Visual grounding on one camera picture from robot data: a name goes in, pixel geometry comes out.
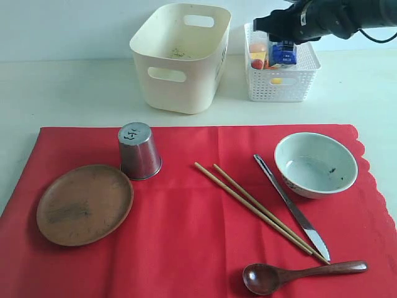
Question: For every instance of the red table cloth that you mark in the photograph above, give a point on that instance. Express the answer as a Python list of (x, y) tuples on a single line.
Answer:
[(186, 237)]

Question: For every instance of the white perforated plastic basket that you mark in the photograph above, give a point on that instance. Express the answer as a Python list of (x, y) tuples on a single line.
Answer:
[(296, 80)]

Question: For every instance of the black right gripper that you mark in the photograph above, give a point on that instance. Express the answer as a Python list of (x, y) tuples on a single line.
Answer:
[(281, 23)]

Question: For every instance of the blue white milk carton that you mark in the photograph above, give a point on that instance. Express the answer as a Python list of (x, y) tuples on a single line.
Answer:
[(282, 54)]

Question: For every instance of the dark wooden spoon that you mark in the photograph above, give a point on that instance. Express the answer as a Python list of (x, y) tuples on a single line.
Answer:
[(264, 279)]

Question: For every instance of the yellow lemon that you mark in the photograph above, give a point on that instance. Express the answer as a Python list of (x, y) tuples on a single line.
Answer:
[(276, 81)]

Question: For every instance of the upper wooden chopstick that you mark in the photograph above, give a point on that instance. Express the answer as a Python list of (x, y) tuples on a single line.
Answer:
[(245, 195)]

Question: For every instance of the yellow cheese block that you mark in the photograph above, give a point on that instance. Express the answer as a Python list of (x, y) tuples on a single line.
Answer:
[(258, 55)]

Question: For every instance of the lower wooden chopstick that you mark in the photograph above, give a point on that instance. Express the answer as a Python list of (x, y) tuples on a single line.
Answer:
[(252, 208)]

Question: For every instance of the round brown wooden plate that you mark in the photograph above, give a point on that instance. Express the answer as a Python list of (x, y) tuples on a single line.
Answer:
[(84, 205)]

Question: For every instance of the wooden chopstick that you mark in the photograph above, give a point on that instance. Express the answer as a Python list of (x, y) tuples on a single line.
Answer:
[(245, 195), (252, 208)]

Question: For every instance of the orange fried nugget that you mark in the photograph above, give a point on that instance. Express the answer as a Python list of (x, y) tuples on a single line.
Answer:
[(267, 66)]

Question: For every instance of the steel table knife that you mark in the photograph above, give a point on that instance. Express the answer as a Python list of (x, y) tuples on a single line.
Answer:
[(310, 231)]

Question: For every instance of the cream plastic bin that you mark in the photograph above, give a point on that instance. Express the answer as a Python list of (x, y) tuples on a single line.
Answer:
[(179, 55)]

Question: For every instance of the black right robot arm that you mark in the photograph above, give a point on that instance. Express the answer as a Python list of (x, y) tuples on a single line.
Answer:
[(308, 21)]

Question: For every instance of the red sausage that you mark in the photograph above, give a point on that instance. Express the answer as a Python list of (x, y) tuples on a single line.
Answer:
[(257, 64)]

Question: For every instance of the upturned steel cup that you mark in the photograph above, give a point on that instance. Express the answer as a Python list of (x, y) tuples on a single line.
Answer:
[(139, 158)]

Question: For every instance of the brown egg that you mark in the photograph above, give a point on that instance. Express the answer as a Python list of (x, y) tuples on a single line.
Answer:
[(257, 47)]

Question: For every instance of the white ceramic bowl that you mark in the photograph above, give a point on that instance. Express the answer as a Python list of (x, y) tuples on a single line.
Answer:
[(314, 165)]

